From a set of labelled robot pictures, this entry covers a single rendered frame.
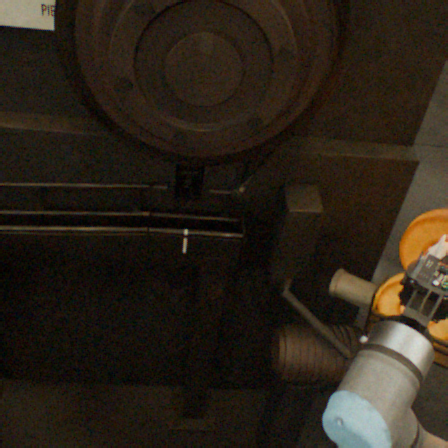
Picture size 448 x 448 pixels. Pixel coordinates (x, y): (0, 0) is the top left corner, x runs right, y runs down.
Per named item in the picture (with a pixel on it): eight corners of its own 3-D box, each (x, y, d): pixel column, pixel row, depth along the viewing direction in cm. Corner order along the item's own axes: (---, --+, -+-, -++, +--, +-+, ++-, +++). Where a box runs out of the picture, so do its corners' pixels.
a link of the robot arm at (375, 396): (336, 455, 77) (303, 412, 72) (376, 380, 82) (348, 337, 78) (396, 479, 69) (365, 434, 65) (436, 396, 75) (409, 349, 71)
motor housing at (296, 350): (244, 431, 162) (277, 309, 127) (319, 433, 164) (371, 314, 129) (247, 476, 152) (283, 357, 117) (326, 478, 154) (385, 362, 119)
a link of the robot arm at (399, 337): (414, 394, 78) (351, 358, 82) (428, 366, 81) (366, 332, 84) (431, 370, 71) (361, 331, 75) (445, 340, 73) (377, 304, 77)
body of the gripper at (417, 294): (473, 270, 79) (440, 336, 73) (455, 299, 86) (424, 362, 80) (422, 245, 81) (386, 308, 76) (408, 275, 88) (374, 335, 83)
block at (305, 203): (263, 258, 135) (281, 177, 120) (296, 260, 136) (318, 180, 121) (267, 291, 127) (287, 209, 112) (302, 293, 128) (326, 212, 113)
